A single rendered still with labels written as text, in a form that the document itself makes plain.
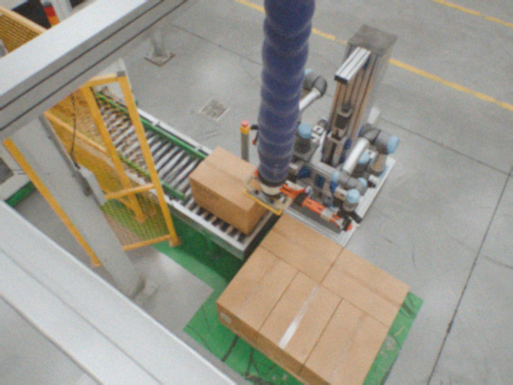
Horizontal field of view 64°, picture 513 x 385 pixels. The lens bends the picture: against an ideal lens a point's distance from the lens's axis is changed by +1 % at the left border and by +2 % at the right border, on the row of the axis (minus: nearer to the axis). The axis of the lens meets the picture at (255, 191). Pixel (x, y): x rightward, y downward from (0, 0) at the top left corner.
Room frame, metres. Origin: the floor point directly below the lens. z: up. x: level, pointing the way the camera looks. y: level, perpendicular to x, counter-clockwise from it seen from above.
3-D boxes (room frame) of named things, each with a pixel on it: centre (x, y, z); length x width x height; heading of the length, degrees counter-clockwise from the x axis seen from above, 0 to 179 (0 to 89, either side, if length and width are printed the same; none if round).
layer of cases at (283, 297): (1.12, -0.49, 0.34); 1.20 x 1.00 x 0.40; 57
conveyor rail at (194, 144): (2.66, 0.71, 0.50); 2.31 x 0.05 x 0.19; 57
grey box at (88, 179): (1.39, 1.03, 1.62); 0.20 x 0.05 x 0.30; 57
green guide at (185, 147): (2.80, 1.03, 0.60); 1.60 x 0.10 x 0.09; 57
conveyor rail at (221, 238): (2.11, 1.06, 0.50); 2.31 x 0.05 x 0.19; 57
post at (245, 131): (2.48, 0.11, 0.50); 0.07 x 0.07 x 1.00; 57
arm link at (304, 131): (2.23, -0.38, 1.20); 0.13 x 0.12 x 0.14; 43
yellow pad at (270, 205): (1.63, -0.07, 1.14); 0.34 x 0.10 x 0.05; 56
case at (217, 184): (1.95, 0.20, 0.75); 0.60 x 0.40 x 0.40; 57
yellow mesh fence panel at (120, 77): (1.69, 1.14, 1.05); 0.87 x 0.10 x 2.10; 109
